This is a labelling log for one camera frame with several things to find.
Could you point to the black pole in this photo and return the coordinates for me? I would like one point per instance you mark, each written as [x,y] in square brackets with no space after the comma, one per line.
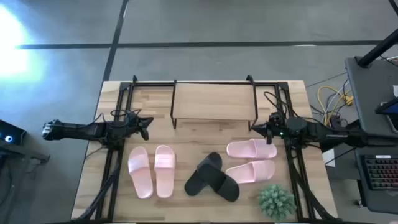
[377,49]

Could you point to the black metal station frame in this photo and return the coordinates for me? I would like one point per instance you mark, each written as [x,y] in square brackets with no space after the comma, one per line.
[124,85]

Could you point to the black box with blue light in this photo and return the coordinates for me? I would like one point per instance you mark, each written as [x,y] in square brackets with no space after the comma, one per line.
[15,133]

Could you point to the green artificial plant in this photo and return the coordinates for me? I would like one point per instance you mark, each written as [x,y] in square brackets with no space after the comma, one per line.
[276,202]

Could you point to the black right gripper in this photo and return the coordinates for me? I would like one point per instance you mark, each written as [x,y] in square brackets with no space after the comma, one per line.
[275,124]

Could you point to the wooden shelf with black frame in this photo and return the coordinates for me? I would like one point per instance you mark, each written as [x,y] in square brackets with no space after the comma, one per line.
[214,101]

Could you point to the black tablet with blue screen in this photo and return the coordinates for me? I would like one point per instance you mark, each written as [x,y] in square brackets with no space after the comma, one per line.
[392,110]

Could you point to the white paper sheet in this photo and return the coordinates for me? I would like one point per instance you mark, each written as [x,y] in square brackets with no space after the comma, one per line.
[329,158]

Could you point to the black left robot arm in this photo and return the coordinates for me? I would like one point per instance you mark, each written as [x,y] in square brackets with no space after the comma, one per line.
[77,130]

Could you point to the pink slide sandal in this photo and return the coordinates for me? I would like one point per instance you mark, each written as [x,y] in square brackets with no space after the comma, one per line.
[248,171]
[140,174]
[248,149]
[164,174]

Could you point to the backlit black keyboard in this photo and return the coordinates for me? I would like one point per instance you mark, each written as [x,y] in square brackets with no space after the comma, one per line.
[382,172]

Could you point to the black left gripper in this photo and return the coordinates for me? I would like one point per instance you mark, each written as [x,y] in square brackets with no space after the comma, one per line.
[132,124]

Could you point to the black slide sandal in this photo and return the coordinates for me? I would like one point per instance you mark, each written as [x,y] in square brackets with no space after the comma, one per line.
[220,183]
[193,186]

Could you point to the grey desk top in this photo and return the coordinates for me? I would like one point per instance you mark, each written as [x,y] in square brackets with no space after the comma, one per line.
[382,202]
[370,99]

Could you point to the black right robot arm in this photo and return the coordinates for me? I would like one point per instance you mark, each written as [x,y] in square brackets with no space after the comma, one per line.
[317,133]

